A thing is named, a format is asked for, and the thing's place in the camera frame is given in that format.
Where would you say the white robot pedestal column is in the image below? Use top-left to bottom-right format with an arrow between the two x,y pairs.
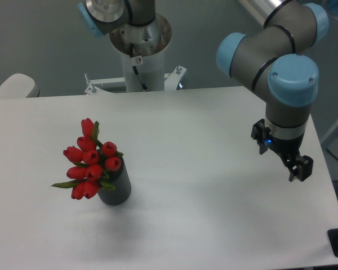
109,13 -> 172,91

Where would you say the dark grey ribbed vase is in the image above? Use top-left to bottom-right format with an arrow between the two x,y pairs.
97,157 -> 131,206

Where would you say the red tulip bouquet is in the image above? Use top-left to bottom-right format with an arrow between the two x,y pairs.
52,118 -> 123,200

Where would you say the white chair armrest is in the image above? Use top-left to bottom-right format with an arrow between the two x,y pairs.
0,73 -> 40,100

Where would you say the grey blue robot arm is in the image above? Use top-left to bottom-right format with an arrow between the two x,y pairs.
78,1 -> 329,181

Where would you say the white pedestal base bracket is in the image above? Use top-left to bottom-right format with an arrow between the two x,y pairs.
84,65 -> 187,95

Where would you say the black cable on pedestal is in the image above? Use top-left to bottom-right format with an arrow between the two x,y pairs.
128,42 -> 149,92

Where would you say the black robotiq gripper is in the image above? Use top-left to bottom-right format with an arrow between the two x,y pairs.
251,119 -> 313,182

